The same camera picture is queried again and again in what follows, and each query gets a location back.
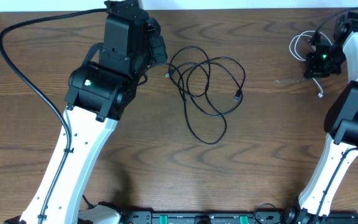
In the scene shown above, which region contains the white usb cable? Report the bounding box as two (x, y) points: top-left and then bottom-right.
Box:
(288, 30), (334, 99)

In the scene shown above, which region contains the black usb cable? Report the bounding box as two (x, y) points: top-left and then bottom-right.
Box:
(147, 45), (247, 146)

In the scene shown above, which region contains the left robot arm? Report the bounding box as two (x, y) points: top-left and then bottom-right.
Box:
(10, 1), (167, 224)

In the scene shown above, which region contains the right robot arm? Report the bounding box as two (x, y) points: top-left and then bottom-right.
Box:
(282, 7), (358, 223)

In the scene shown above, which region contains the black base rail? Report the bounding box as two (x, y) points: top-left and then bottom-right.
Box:
(78, 211), (358, 224)

